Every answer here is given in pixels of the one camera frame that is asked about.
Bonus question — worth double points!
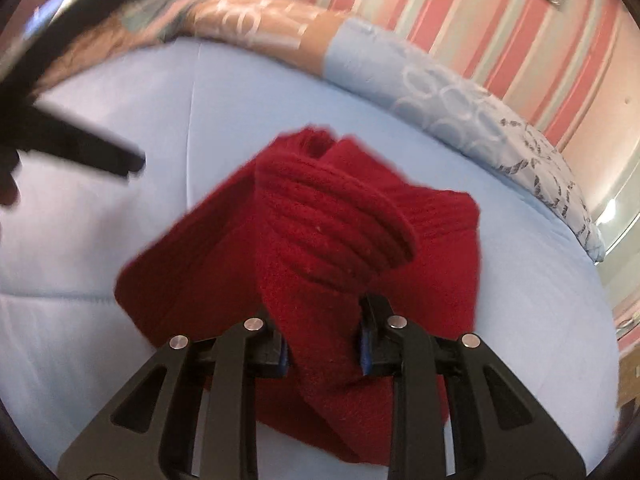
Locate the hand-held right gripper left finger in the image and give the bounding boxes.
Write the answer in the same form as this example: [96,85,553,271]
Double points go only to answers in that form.
[56,310,292,480]

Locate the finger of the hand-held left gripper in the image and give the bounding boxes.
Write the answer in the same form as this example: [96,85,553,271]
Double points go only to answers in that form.
[20,104,147,179]

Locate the wooden furniture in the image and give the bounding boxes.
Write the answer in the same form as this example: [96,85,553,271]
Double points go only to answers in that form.
[617,344,640,413]

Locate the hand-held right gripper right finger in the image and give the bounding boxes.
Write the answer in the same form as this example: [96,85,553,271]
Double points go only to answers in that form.
[356,294,587,480]

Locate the red knit sweater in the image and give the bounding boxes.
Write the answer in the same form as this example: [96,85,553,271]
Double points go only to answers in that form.
[114,127,482,466]

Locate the light blue quilted blanket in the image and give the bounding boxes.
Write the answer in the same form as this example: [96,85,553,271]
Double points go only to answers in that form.
[0,35,622,480]

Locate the brown bed sheet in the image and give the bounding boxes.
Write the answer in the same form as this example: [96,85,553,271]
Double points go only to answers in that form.
[34,24,172,97]

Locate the white window frame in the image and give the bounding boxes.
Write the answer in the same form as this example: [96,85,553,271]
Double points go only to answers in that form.
[594,160,640,283]

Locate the striped green and pink pillow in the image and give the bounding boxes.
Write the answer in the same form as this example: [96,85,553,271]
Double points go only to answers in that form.
[122,0,202,45]

